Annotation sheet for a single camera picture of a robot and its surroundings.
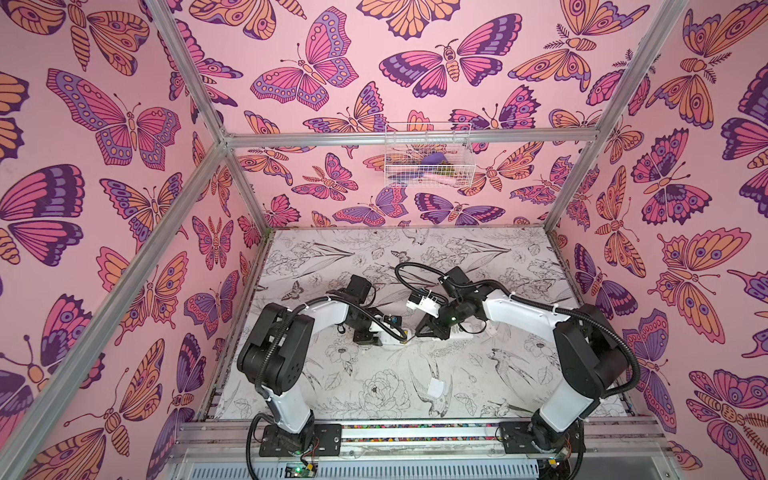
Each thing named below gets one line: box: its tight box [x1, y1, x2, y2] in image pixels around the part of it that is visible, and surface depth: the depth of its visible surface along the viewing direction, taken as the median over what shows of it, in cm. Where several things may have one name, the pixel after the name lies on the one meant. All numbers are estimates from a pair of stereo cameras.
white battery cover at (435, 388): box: [427, 377, 444, 398], surface depth 84 cm
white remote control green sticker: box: [449, 324, 481, 340], surface depth 79 cm
